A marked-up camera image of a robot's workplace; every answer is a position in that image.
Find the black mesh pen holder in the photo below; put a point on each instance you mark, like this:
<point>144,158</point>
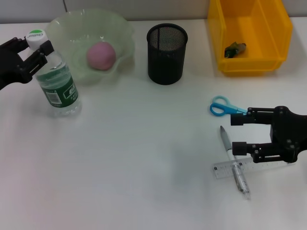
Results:
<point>165,64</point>

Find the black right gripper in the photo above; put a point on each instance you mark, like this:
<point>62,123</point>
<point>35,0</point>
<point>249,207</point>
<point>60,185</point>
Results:
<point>287,134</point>

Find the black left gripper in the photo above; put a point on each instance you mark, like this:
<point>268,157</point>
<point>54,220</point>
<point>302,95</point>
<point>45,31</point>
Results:
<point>9,67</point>

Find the grey white pen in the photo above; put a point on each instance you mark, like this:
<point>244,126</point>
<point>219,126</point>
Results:
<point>226,141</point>

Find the pink peach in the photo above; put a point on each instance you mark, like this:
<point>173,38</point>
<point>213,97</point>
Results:
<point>100,56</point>

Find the green plastic wrapper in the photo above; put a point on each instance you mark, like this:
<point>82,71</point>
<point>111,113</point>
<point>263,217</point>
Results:
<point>235,49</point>

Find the transparent plastic ruler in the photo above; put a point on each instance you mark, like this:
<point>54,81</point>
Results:
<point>223,171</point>

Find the blue teal scissors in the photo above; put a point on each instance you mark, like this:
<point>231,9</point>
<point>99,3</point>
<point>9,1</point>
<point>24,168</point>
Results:
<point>230,106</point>

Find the clear green-label water bottle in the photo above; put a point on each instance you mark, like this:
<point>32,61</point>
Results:
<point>57,91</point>

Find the green glass fruit bowl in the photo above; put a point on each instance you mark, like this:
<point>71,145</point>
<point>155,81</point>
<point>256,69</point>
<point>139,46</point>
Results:
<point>96,28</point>

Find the yellow plastic bin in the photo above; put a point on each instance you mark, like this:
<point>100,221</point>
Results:
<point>249,64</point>

